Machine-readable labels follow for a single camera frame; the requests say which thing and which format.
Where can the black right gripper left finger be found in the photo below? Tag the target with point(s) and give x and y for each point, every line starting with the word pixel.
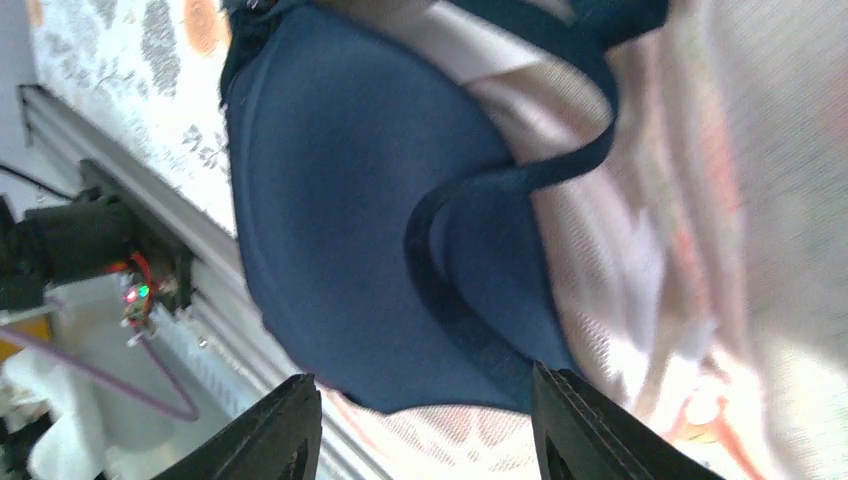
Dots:
pixel 278 438

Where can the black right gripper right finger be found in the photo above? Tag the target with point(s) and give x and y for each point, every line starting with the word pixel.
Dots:
pixel 581 434

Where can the navy blue bra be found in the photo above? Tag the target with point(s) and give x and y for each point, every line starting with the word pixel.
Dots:
pixel 385 229

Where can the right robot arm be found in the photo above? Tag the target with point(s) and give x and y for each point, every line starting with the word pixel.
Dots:
pixel 76 242

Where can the floral tablecloth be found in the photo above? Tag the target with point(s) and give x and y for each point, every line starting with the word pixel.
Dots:
pixel 146 73

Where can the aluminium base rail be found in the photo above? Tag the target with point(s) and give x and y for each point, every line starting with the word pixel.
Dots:
pixel 140 402

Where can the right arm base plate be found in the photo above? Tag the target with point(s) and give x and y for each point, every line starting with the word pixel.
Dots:
pixel 157 263

